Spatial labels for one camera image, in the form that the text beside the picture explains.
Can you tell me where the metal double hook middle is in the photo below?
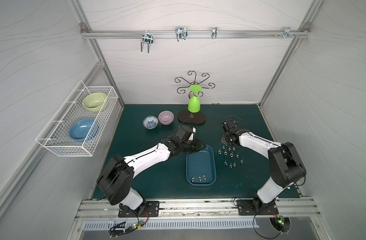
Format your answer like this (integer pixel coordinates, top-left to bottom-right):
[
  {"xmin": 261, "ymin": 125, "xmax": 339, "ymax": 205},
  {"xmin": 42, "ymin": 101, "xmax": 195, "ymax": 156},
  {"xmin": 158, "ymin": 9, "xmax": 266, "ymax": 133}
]
[{"xmin": 175, "ymin": 27, "xmax": 188, "ymax": 42}]

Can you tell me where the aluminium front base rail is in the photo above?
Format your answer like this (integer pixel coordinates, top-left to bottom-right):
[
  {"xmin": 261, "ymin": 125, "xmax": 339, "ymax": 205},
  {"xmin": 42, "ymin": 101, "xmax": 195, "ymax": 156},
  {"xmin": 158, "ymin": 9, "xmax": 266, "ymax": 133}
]
[{"xmin": 75, "ymin": 197, "xmax": 321, "ymax": 221}]

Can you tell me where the small metal hook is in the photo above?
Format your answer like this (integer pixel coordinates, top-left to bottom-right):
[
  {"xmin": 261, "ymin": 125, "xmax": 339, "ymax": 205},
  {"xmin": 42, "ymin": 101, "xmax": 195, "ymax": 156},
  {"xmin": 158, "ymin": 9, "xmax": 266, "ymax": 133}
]
[{"xmin": 212, "ymin": 27, "xmax": 218, "ymax": 40}]

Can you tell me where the aluminium top rail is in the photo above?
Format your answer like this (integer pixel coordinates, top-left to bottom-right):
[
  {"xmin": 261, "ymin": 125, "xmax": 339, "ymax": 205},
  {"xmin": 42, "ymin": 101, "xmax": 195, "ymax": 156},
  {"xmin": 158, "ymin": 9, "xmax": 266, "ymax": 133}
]
[{"xmin": 81, "ymin": 30, "xmax": 311, "ymax": 40}]

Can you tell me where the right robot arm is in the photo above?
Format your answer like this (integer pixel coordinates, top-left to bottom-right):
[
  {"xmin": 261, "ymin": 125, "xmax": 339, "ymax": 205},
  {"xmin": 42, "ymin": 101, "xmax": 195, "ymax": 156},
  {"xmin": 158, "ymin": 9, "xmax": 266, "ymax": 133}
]
[{"xmin": 221, "ymin": 120, "xmax": 306, "ymax": 213}]

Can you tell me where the white ventilation grille strip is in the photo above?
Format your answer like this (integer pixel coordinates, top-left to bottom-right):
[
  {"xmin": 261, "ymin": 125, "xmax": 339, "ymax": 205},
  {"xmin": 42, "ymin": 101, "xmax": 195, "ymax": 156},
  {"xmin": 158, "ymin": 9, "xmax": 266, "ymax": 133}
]
[{"xmin": 83, "ymin": 218, "xmax": 260, "ymax": 231}]

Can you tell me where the pink bowl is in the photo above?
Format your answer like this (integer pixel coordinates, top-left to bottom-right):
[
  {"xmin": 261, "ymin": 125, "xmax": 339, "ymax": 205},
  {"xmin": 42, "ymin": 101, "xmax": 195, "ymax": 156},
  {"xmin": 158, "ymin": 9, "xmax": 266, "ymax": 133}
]
[{"xmin": 158, "ymin": 111, "xmax": 175, "ymax": 126}]

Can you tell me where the black cooling fan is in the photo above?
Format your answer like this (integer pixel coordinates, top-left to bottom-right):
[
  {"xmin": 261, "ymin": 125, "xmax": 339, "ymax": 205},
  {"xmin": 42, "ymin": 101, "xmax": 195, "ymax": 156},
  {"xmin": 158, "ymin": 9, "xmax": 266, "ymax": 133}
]
[{"xmin": 270, "ymin": 217, "xmax": 291, "ymax": 233}]

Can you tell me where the white wire wall basket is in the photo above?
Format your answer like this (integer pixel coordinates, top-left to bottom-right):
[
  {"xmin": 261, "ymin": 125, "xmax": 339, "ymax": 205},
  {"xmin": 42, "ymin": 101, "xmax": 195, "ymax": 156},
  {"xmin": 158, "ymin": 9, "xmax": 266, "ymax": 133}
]
[{"xmin": 36, "ymin": 81, "xmax": 118, "ymax": 157}]

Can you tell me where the metal double hook left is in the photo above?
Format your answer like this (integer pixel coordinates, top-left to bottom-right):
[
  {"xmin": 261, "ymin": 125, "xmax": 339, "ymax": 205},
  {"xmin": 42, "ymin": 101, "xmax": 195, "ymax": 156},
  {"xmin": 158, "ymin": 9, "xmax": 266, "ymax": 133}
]
[{"xmin": 141, "ymin": 32, "xmax": 154, "ymax": 53}]

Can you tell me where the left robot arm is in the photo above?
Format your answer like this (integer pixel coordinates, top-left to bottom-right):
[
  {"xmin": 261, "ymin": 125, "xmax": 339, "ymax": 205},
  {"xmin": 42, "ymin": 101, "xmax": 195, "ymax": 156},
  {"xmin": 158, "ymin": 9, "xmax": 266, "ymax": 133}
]
[{"xmin": 97, "ymin": 125, "xmax": 206, "ymax": 215}]

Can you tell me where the light green bowl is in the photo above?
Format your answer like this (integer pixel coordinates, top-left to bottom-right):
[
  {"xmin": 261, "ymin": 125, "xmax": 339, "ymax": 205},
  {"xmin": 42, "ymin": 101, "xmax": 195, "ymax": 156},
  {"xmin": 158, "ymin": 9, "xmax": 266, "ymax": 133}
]
[{"xmin": 82, "ymin": 93, "xmax": 108, "ymax": 113}]

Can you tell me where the green table mat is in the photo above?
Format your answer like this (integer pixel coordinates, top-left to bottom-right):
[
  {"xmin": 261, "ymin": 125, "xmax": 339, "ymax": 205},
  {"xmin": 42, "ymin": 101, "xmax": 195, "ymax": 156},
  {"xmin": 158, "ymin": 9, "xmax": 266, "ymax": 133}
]
[{"xmin": 92, "ymin": 103, "xmax": 300, "ymax": 200}]

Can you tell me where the metal hook right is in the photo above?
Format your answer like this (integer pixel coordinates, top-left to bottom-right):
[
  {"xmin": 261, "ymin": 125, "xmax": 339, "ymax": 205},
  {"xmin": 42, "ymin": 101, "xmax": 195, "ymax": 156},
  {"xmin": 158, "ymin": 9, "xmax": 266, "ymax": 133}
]
[{"xmin": 273, "ymin": 27, "xmax": 300, "ymax": 40}]

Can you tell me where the metal double hook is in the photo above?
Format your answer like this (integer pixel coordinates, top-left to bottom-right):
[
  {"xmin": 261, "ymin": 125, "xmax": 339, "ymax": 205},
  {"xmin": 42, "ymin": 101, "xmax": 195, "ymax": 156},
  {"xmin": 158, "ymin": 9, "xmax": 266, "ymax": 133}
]
[
  {"xmin": 175, "ymin": 27, "xmax": 188, "ymax": 42},
  {"xmin": 141, "ymin": 32, "xmax": 154, "ymax": 53}
]

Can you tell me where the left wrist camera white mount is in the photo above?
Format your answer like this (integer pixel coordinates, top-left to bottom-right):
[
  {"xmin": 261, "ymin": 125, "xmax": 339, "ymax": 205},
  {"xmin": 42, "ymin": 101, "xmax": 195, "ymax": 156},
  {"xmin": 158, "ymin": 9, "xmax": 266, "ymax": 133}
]
[{"xmin": 189, "ymin": 127, "xmax": 196, "ymax": 141}]

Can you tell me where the teal plastic storage box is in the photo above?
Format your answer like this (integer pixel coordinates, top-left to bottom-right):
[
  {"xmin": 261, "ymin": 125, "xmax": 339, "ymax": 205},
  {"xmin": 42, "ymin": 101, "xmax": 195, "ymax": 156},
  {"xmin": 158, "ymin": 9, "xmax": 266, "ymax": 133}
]
[{"xmin": 186, "ymin": 145, "xmax": 217, "ymax": 187}]

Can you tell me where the blue patterned small bowl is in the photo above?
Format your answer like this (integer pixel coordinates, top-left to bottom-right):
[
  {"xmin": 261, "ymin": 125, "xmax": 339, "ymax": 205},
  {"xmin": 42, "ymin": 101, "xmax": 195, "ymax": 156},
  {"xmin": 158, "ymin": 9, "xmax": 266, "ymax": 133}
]
[{"xmin": 143, "ymin": 115, "xmax": 159, "ymax": 130}]

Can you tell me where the green plastic goblet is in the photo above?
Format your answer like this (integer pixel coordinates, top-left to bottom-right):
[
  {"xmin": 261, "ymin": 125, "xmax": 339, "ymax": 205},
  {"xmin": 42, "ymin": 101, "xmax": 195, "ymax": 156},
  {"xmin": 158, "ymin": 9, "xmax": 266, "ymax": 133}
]
[{"xmin": 188, "ymin": 85, "xmax": 202, "ymax": 113}]

